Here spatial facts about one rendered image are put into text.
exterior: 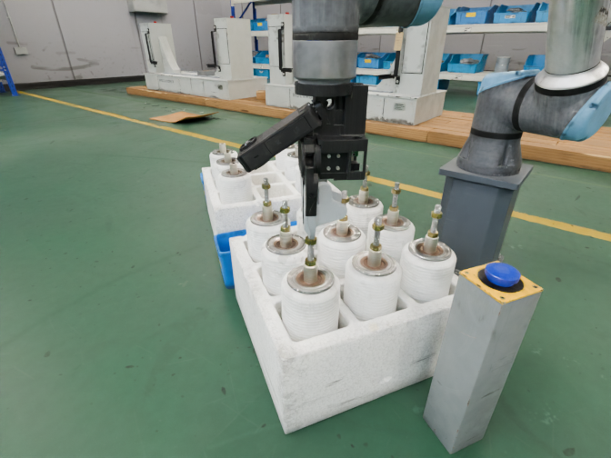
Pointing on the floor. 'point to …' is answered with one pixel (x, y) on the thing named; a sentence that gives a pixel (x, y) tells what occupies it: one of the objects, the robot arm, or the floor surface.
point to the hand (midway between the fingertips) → (306, 228)
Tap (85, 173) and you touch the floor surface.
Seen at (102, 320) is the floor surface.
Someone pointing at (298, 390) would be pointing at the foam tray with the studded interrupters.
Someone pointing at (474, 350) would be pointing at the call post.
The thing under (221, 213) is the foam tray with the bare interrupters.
